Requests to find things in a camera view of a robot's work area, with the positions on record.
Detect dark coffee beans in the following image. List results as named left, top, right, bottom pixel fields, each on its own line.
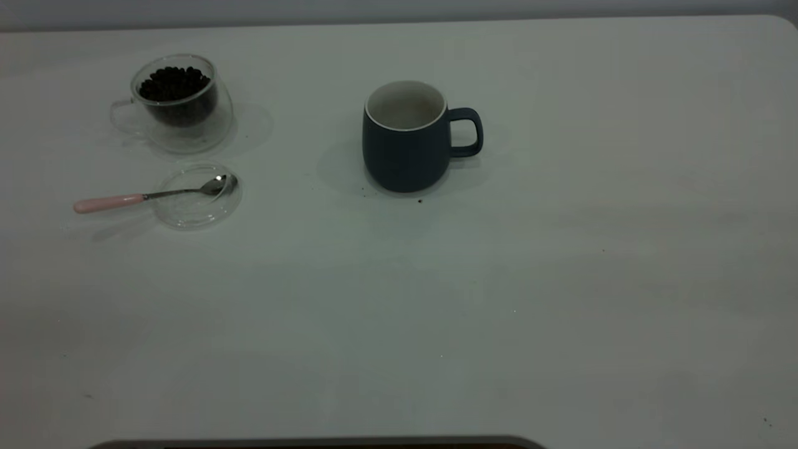
left=138, top=65, right=218, bottom=128

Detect dark grey ceramic mug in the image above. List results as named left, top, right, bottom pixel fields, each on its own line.
left=362, top=79, right=484, bottom=193

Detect clear glass lid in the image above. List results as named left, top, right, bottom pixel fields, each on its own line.
left=153, top=162, right=243, bottom=230

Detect clear double-wall glass cup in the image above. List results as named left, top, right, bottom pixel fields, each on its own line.
left=110, top=54, right=234, bottom=155

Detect pink-handled metal spoon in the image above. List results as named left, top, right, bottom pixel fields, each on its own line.
left=74, top=174, right=238, bottom=215

